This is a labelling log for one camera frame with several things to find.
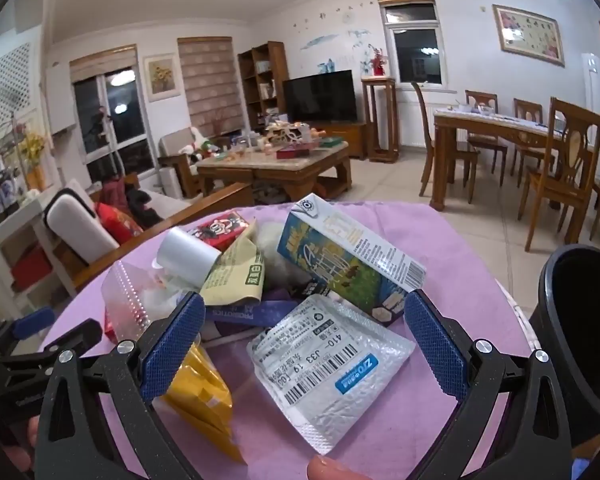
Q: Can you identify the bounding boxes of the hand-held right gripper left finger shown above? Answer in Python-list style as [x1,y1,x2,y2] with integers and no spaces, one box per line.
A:
[34,291,206,480]

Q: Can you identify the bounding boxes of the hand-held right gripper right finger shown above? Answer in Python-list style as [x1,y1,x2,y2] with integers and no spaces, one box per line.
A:
[404,287,573,480]

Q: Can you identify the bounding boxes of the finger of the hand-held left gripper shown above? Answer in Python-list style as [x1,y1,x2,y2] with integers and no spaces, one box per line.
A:
[0,307,56,361]
[0,317,103,386]

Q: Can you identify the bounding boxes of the yellow foil packet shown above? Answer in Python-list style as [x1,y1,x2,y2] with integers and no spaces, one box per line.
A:
[162,342,246,463]

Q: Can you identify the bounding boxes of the white bubble mailer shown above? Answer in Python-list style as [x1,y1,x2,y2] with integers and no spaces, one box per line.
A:
[246,294,416,450]

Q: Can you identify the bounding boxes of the blue milk carton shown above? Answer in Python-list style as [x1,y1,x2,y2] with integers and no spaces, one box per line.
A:
[276,194,427,328]

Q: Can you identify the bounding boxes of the black trash bin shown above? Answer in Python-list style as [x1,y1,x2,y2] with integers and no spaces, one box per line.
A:
[527,243,600,433]

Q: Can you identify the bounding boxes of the person's left hand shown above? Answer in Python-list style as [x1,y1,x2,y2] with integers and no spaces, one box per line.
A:
[2,416,38,473]

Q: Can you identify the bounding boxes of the person's right hand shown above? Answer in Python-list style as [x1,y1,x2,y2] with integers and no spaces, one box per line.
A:
[307,455,361,480]

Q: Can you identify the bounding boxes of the clear plastic bag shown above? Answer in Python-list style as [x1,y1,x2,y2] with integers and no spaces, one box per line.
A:
[101,261,181,346]

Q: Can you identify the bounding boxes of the purple tablecloth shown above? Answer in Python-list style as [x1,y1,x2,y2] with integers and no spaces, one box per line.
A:
[37,200,533,480]

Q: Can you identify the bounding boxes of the pale green packet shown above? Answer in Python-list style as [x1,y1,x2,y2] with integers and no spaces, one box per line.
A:
[199,220,267,306]

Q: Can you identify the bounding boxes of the white side shelf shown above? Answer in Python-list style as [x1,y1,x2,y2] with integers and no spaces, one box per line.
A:
[0,195,76,306]

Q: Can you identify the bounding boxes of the purple cardboard box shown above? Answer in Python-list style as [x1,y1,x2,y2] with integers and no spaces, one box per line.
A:
[202,300,301,341]

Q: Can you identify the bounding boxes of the white cushion black trim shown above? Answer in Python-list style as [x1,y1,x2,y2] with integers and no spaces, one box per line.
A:
[45,187,121,266]

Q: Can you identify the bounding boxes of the red printed box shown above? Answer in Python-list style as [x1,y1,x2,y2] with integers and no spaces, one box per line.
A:
[189,211,251,253]

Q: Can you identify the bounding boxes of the red cushion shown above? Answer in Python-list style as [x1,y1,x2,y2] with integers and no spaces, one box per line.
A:
[96,202,143,246]

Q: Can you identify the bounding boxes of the row of dark bottles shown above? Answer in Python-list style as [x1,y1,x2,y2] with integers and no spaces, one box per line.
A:
[0,160,21,221]

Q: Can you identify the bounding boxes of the wooden sofa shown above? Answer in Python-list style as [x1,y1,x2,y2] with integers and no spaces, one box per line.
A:
[45,175,253,291]

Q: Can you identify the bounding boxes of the dark clothing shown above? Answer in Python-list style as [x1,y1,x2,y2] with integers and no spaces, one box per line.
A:
[125,187,163,228]

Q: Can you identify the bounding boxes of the white crumpled tissue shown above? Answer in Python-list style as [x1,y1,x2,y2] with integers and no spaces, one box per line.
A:
[255,220,301,286]

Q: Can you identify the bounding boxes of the yellow flowers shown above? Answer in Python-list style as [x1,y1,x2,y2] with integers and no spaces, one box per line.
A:
[20,132,48,191]

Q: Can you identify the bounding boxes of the wooden armchair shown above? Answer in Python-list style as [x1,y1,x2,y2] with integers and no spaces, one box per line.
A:
[157,127,203,198]

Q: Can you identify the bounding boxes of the wooden coffee table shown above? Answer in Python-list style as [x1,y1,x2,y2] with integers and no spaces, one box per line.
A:
[196,141,353,203]

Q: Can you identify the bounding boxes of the white plush toy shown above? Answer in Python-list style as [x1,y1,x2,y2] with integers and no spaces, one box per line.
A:
[180,127,216,161]

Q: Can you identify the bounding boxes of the wooden dining table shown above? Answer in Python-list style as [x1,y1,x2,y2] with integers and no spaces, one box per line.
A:
[432,107,593,211]

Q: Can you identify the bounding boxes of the balcony window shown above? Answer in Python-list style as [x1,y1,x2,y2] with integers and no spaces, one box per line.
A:
[70,45,153,188]

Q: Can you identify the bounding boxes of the white radiator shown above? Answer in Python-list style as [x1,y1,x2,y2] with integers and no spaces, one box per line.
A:
[397,100,473,148]

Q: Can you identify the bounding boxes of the wooden tv cabinet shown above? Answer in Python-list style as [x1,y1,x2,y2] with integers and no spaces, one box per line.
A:
[310,121,368,161]

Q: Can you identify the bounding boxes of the wooden model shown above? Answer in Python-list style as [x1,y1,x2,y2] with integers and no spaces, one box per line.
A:
[265,121,326,151]

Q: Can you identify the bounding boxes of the wooden plant stand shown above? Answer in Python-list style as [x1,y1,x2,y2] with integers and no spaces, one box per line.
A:
[361,76,400,163]

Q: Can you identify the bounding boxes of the white lattice panel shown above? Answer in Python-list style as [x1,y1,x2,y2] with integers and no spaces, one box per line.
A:
[0,42,33,121]

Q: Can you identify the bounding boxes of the striped roller blind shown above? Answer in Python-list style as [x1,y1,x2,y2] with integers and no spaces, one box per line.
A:
[177,36,243,136]

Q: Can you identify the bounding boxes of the sunflower picture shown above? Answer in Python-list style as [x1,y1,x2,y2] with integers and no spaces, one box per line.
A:
[144,54,181,102]

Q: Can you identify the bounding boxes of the black television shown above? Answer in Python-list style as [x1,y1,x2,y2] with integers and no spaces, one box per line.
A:
[282,70,358,125]

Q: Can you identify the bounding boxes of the white framed window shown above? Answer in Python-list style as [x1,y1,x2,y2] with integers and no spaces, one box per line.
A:
[378,0,451,88]

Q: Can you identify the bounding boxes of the wooden bookshelf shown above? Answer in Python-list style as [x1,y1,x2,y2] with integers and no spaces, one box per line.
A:
[237,41,291,133]

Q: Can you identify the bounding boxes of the white standing air conditioner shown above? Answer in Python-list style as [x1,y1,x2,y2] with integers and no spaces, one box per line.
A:
[580,52,600,121]

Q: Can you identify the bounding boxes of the framed floral picture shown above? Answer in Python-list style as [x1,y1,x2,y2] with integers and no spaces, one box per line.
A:
[492,4,566,67]

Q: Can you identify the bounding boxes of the white wall cabinet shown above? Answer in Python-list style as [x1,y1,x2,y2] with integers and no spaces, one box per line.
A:
[45,62,76,136]

